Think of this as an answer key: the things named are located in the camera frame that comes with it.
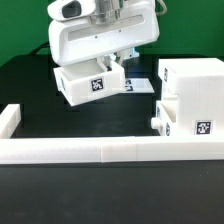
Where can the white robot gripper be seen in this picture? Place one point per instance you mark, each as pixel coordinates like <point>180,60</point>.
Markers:
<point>86,29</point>

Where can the white fiducial marker sheet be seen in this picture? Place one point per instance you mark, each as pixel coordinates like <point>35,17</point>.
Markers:
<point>138,85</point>

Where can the white U-shaped table fence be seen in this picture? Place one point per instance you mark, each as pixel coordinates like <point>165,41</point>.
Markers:
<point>100,150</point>

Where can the white drawer box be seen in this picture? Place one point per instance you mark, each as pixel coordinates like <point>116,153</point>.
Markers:
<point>90,80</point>
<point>165,119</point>

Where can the white front drawer box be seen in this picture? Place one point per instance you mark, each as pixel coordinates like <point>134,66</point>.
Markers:
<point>165,119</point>

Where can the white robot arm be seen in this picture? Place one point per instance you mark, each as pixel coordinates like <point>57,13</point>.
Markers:
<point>81,30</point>

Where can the white drawer cabinet frame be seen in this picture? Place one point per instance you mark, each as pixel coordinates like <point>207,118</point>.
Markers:
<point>197,86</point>

